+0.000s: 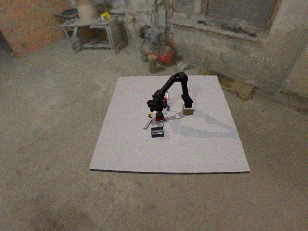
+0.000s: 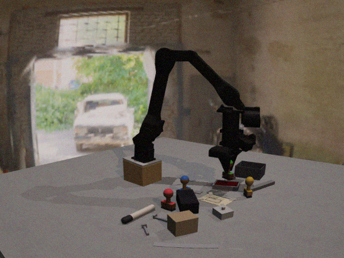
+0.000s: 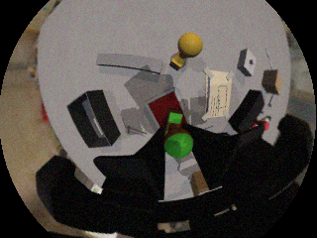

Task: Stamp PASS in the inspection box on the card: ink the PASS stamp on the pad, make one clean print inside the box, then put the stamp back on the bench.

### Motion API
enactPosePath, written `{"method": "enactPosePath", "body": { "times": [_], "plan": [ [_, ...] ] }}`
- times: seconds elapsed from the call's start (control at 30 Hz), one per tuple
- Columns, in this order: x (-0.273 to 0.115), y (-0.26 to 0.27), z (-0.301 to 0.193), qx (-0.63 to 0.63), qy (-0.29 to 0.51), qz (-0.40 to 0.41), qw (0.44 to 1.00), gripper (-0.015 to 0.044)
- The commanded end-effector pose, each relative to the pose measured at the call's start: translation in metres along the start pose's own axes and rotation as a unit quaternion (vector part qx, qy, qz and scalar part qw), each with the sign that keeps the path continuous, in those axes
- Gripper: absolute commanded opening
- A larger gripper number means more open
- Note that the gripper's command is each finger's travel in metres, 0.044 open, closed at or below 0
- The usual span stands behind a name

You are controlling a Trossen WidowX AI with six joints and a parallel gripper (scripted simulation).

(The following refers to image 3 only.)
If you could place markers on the beige inspection card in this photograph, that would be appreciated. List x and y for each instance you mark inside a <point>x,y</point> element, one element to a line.
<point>218,91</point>

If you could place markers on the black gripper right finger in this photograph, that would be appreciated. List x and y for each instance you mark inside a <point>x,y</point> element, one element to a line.
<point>214,153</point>

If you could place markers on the red-handled rubber stamp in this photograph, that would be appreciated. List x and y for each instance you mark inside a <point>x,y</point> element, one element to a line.
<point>259,122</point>

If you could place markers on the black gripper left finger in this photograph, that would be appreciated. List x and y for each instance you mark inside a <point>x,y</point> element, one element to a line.
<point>148,163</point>

